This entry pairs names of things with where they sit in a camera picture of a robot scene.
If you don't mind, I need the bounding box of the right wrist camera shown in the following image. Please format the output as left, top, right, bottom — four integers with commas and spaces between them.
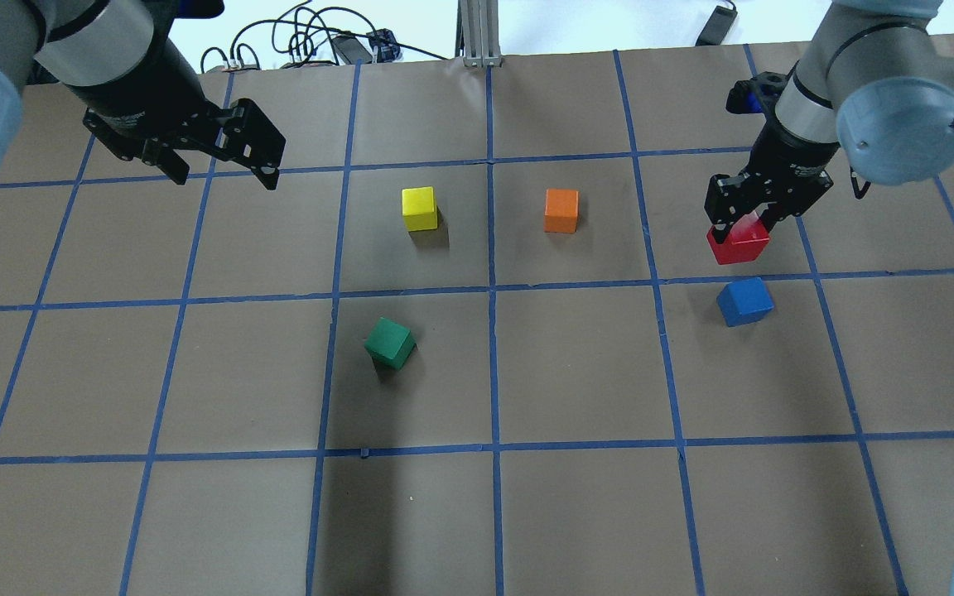
725, 71, 788, 116

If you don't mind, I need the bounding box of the orange wooden block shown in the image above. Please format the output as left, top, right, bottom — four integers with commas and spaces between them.
542, 188, 580, 234

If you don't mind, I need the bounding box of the yellow wooden block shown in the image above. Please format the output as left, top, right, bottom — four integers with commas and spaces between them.
401, 186, 440, 233

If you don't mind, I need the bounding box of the green wooden block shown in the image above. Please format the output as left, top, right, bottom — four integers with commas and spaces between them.
364, 317, 417, 370

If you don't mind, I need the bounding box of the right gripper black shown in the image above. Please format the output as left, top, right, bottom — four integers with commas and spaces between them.
704, 116, 834, 242

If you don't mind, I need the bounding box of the black power adapter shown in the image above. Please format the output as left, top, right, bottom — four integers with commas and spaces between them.
694, 2, 738, 46

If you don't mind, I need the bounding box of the aluminium frame post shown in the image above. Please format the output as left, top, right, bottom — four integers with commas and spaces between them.
455, 0, 503, 68

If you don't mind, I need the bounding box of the blue wooden block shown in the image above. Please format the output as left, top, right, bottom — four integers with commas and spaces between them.
716, 276, 775, 327

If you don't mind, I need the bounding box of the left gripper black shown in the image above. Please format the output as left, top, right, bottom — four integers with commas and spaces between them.
58, 17, 287, 191

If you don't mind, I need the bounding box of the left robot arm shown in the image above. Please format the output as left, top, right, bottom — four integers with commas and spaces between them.
0, 1, 287, 191

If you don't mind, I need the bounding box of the red wooden block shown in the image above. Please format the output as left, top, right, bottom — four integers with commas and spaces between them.
706, 214, 771, 266

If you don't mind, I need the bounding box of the black cable bundle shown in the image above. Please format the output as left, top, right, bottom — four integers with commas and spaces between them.
200, 0, 449, 75

